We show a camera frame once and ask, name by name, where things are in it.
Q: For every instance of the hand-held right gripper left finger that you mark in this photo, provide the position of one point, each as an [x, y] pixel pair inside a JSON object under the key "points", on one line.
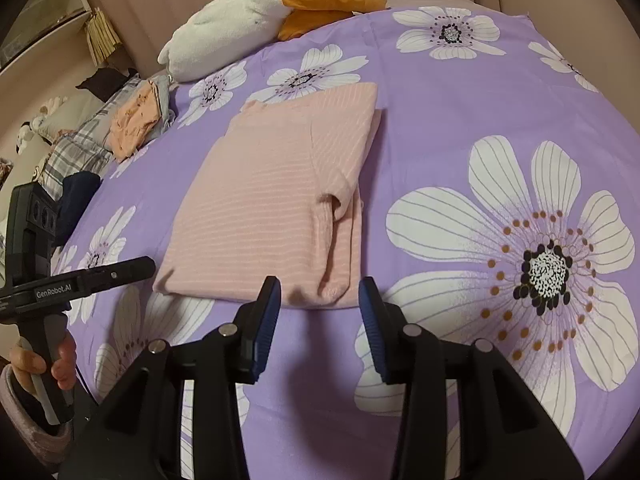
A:
{"points": [[267, 325]]}

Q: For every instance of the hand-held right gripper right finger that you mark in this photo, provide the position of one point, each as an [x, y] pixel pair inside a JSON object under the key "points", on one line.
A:
{"points": [[372, 325]]}

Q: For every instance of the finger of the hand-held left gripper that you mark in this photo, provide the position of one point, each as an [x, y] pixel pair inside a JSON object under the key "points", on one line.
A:
{"points": [[117, 271]]}

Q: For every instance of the pink striped long-sleeve shirt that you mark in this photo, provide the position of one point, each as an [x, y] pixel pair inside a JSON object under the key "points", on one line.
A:
{"points": [[260, 185]]}

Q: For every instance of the person's left forearm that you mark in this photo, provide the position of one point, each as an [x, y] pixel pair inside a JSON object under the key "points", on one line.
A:
{"points": [[22, 420]]}

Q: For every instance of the person's left hand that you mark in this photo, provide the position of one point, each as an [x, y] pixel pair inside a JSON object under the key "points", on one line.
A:
{"points": [[64, 365]]}

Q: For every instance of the navy blue cloth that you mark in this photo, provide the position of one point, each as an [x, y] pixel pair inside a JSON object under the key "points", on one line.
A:
{"points": [[80, 200]]}

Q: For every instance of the grey plaid bedding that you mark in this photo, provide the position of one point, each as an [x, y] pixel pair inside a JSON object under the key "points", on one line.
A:
{"points": [[80, 150]]}

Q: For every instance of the white stuffed toy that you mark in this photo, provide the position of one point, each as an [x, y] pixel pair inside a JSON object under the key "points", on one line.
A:
{"points": [[45, 115]]}

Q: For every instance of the orange printed folded cloth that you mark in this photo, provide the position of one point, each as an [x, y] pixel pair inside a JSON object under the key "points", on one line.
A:
{"points": [[132, 122]]}

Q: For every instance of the beige pillow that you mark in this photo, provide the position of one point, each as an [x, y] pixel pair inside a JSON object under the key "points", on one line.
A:
{"points": [[75, 115]]}

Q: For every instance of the grey folded cloth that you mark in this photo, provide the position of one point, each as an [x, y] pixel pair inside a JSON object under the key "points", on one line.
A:
{"points": [[162, 100]]}

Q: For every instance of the dark brown cloth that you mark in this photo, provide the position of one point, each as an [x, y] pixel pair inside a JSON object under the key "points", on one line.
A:
{"points": [[105, 82]]}

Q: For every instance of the purple floral blanket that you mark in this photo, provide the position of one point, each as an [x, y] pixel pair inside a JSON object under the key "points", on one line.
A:
{"points": [[425, 125]]}

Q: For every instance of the white shelf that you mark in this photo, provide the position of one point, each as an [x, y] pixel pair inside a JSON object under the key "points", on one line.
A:
{"points": [[40, 25]]}

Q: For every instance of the white plush goose toy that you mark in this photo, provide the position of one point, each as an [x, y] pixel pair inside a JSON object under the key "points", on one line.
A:
{"points": [[225, 25]]}

